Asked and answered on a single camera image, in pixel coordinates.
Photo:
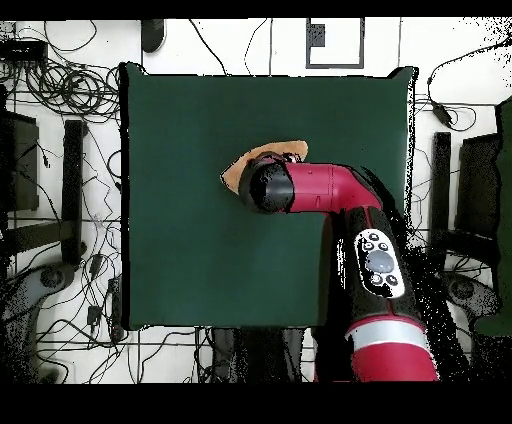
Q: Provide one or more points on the black power adapter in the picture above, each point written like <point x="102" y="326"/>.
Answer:
<point x="96" y="264"/>
<point x="442" y="114"/>
<point x="94" y="315"/>

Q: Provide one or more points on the tan terry towel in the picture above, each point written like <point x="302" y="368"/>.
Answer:
<point x="234" y="178"/>

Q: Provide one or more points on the dark green table cloth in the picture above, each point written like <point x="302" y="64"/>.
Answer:
<point x="180" y="260"/>

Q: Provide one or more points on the black flat device box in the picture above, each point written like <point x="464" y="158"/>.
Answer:
<point x="22" y="50"/>

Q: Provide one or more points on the grey square frame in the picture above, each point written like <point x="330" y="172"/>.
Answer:
<point x="335" y="65"/>

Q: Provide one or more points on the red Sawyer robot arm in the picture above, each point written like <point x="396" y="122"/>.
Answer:
<point x="320" y="188"/>

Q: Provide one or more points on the black power strip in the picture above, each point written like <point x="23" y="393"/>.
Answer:
<point x="116" y="308"/>

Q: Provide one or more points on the person's foot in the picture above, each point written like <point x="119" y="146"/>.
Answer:
<point x="152" y="35"/>

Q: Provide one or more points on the dark green hanging cloth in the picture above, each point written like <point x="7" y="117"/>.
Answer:
<point x="504" y="200"/>

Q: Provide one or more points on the black monitor box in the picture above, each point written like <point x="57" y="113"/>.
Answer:
<point x="22" y="168"/>
<point x="478" y="188"/>

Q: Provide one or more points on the grey chair base with caster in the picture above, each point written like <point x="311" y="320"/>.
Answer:
<point x="28" y="292"/>
<point x="464" y="290"/>

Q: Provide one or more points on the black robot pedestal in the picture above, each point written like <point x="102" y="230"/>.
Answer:
<point x="260" y="356"/>

